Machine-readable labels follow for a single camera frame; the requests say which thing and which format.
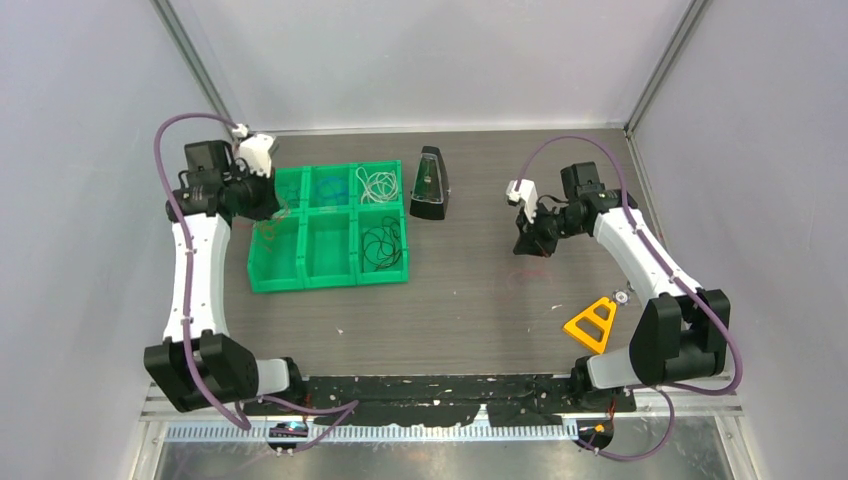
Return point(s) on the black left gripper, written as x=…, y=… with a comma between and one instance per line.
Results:
x=269, y=203

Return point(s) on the small round silver part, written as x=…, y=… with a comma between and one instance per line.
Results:
x=621, y=297

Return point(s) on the yellow triangle block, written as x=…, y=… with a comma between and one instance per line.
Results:
x=592, y=327

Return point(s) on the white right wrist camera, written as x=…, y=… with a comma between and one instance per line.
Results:
x=523, y=194

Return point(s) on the aluminium corner post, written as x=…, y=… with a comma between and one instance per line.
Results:
x=183, y=26

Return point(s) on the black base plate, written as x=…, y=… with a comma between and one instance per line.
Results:
x=449, y=400

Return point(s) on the green bin back left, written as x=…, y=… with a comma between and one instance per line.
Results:
x=293, y=190

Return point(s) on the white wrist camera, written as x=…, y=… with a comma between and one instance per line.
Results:
x=254, y=149
x=523, y=194

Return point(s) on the green bin back right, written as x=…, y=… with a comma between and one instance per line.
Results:
x=379, y=183

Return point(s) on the aluminium rail front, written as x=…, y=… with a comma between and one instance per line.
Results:
x=272, y=421

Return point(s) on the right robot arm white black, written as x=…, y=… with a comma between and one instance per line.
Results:
x=681, y=332

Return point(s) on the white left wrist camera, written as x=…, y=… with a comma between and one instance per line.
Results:
x=254, y=149

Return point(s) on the black metronome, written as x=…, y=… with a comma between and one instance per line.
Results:
x=430, y=192

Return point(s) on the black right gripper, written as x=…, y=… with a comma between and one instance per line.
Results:
x=531, y=240

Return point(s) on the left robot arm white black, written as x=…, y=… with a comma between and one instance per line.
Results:
x=197, y=362

